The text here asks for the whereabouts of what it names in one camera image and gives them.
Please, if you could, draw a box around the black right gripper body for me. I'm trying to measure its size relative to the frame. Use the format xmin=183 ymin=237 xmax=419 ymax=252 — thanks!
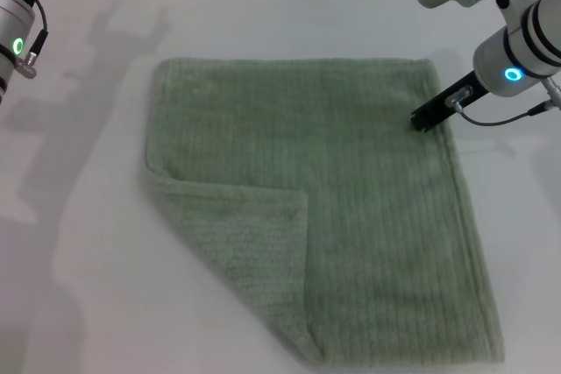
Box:
xmin=423 ymin=69 xmax=486 ymax=119

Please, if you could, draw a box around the green ribbed towel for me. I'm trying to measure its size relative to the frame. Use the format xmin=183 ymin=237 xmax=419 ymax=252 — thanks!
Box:
xmin=140 ymin=57 xmax=506 ymax=369

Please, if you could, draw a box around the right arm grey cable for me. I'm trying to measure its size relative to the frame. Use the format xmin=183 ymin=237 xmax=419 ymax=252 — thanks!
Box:
xmin=451 ymin=75 xmax=561 ymax=125

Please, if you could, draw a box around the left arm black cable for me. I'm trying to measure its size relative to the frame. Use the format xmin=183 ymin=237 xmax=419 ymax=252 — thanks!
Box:
xmin=17 ymin=0 xmax=50 ymax=80

